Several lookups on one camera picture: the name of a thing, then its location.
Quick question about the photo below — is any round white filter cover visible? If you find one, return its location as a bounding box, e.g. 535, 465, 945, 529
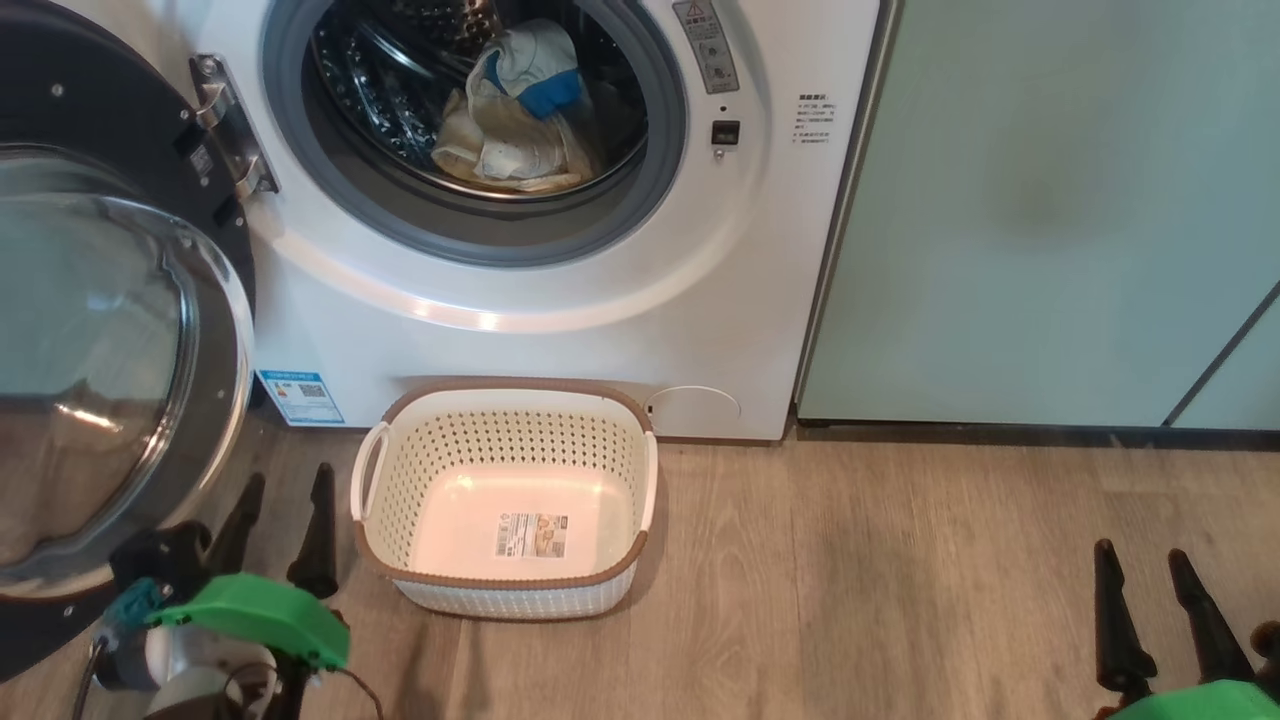
645, 385, 743, 437

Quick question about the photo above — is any cream perforated laundry basket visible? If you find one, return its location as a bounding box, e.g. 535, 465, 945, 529
350, 377, 659, 621

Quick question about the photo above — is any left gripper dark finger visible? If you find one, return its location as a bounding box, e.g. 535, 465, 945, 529
205, 472, 267, 578
287, 462, 340, 601

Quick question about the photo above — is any grey warning label plate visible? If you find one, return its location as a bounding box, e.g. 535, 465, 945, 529
672, 0, 741, 96

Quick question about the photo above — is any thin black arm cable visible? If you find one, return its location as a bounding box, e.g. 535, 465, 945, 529
328, 664, 387, 720

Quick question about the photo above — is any teal connector plug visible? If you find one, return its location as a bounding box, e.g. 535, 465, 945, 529
105, 578, 167, 641

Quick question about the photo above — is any cream garment with blue trim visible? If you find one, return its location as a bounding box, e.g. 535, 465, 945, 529
432, 88, 601, 193
468, 18, 591, 121

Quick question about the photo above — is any paper label inside basket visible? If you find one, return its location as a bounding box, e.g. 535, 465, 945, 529
493, 512, 569, 559

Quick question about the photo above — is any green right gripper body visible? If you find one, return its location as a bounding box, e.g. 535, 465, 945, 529
1100, 680, 1280, 720

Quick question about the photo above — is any blue energy label sticker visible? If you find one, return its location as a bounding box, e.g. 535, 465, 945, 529
257, 368, 346, 427

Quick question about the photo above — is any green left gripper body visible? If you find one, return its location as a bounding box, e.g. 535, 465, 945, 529
145, 572, 351, 671

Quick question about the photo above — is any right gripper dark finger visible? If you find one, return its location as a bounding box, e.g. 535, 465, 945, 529
1167, 548, 1257, 687
1092, 540, 1159, 697

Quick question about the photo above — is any black round glass washer door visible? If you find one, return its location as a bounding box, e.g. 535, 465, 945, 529
0, 0, 259, 681

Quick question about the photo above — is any white front-load washing machine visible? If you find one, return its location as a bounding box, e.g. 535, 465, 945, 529
60, 0, 886, 441

